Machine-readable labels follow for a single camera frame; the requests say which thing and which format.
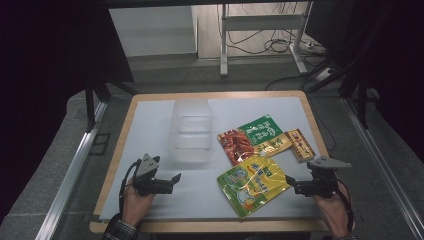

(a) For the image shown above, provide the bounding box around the aluminium rail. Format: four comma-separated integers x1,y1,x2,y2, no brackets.
342,97,424,240
34,100,108,240

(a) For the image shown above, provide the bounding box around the clear plastic container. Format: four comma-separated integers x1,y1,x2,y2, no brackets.
169,97,214,164

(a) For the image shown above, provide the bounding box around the black metal stand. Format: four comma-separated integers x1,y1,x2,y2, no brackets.
304,49,381,130
83,74,138,133

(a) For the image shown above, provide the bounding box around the hand-held gripper black cable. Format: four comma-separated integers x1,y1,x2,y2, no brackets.
118,159,143,218
338,181,354,233

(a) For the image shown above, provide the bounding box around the tangle of black floor cables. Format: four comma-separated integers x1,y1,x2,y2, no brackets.
216,3,329,68

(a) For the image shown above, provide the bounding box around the brown snack bar packet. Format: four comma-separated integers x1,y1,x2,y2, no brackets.
284,128,317,164

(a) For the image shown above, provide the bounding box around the person's left hand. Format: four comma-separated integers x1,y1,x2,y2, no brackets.
122,178,155,228

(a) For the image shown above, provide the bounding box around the left hand-held gripper black cable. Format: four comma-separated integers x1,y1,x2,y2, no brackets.
118,159,143,218

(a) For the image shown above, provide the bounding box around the black curtain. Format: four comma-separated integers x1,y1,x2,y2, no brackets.
346,0,424,164
0,0,135,224

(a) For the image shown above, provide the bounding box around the person's right hand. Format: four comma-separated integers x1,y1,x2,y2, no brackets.
312,189,352,239

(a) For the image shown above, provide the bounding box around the small black floor frame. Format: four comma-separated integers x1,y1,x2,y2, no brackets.
88,132,112,156

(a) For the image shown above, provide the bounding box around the white table mat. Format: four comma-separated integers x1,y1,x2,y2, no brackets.
99,96,323,221

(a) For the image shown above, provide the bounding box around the yellow snack packet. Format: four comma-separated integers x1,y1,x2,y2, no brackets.
216,155,292,220

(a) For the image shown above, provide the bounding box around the red and green snack packet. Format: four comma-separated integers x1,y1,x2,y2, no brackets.
217,114,293,167

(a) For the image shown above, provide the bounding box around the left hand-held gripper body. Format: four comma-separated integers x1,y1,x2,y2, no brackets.
132,153,175,197

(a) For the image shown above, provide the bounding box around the white desk frame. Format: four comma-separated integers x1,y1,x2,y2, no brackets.
219,1,313,78

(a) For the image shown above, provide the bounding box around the thin black cable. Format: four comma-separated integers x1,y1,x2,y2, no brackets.
312,108,337,152

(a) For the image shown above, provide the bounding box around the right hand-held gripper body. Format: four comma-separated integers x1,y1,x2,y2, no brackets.
294,156,352,199

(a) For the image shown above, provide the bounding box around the right hand-held gripper black cable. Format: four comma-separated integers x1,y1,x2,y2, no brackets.
338,181,354,233

